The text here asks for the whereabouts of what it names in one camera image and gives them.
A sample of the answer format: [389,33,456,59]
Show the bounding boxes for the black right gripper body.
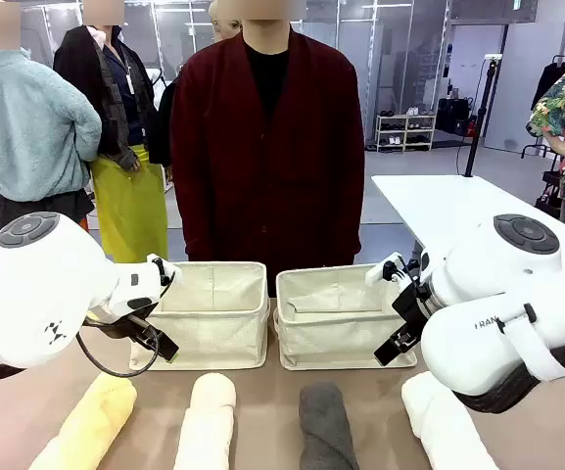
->
[391,282,433,327]

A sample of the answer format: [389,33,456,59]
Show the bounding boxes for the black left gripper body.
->
[84,307,162,347]

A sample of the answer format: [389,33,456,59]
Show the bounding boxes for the white towel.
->
[400,370,501,470]

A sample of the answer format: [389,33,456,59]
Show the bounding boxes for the yellow towel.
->
[26,371,139,470]

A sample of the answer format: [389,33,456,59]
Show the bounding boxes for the grey towel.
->
[298,381,361,470]

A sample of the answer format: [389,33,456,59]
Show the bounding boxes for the cream towel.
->
[172,372,238,470]

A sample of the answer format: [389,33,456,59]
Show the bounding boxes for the person's right forearm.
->
[169,161,201,261]

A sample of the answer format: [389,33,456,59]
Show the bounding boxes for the person's left forearm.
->
[338,161,365,266]

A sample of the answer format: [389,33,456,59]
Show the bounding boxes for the cream fabric storage basket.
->
[272,263,419,372]
[129,261,270,372]

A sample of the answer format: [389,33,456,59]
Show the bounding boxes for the white table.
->
[370,174,565,275]

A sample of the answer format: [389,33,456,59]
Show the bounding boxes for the wooden shoe rack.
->
[375,113,438,153]

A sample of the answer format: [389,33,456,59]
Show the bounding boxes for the black rolling cart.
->
[535,168,565,216]

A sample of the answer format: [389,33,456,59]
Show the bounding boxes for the black bags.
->
[436,96,474,136]

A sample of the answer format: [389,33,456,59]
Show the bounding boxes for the person in maroon cardigan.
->
[169,0,365,298]

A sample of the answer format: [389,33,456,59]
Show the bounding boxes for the black tripod pole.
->
[463,54,502,178]

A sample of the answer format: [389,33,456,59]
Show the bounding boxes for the black clothes rack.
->
[520,53,565,161]

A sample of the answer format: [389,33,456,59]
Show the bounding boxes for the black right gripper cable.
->
[383,258,423,300]

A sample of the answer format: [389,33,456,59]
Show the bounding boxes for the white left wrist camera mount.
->
[110,253,183,319]

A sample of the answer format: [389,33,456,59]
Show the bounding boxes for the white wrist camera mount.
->
[364,252,405,288]
[110,253,183,319]

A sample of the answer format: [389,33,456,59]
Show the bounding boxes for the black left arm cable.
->
[75,317,161,379]

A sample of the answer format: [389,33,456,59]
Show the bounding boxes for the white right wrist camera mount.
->
[364,252,405,288]

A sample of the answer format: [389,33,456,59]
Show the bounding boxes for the dark right cable sleeve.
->
[450,337,565,415]

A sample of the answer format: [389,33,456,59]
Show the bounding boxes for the white strap on arm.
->
[495,303,565,383]

